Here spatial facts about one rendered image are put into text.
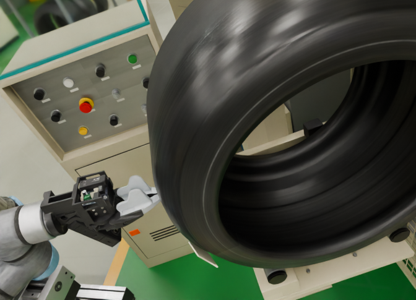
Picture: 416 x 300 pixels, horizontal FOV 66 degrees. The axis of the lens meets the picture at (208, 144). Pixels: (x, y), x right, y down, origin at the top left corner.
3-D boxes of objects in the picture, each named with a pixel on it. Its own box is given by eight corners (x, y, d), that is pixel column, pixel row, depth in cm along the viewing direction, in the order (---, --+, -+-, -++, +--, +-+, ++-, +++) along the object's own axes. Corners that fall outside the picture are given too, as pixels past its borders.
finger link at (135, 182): (159, 175, 58) (110, 188, 58) (167, 196, 62) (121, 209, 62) (158, 164, 61) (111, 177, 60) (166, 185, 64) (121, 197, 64)
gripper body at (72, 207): (105, 197, 54) (35, 216, 53) (122, 227, 59) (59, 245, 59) (108, 167, 60) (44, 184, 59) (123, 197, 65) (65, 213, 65)
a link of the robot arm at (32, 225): (36, 252, 59) (45, 217, 65) (60, 245, 59) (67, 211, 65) (13, 227, 54) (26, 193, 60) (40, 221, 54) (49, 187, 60)
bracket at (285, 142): (220, 182, 101) (211, 161, 95) (338, 140, 100) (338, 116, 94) (221, 190, 99) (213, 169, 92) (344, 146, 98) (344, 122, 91)
